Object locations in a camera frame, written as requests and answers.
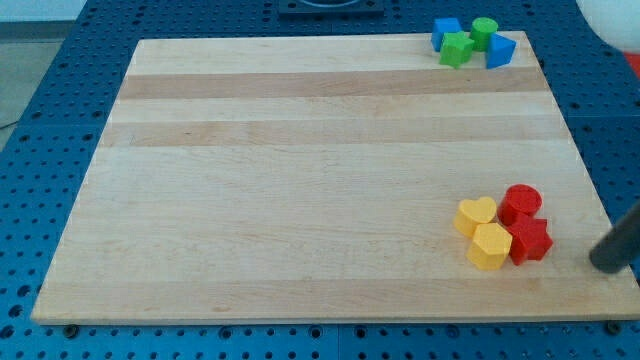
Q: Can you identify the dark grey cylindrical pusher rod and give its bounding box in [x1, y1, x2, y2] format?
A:
[589, 202, 639, 274]

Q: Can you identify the red star block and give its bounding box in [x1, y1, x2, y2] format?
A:
[507, 213, 554, 266]

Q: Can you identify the red cylinder block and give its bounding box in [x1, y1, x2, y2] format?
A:
[497, 184, 543, 226]

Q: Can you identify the yellow hexagon block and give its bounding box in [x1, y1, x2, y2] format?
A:
[466, 223, 512, 271]

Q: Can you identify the yellow heart block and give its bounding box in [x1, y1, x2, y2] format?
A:
[453, 196, 497, 238]

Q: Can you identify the red object at edge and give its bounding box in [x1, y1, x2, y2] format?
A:
[624, 52, 640, 77]

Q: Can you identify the white round object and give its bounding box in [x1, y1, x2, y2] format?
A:
[576, 0, 639, 54]

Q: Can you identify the blue triangle block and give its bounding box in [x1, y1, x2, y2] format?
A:
[486, 33, 517, 69]

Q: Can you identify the green star block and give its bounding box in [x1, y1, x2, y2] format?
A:
[439, 32, 475, 69]

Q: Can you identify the green cylinder block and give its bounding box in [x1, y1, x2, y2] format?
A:
[469, 17, 499, 52]

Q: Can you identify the blue cube block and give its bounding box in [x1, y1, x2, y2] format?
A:
[431, 18, 462, 52]

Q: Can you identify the wooden board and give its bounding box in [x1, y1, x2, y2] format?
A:
[31, 31, 639, 325]

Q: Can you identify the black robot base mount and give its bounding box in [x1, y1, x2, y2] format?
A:
[276, 0, 385, 17]

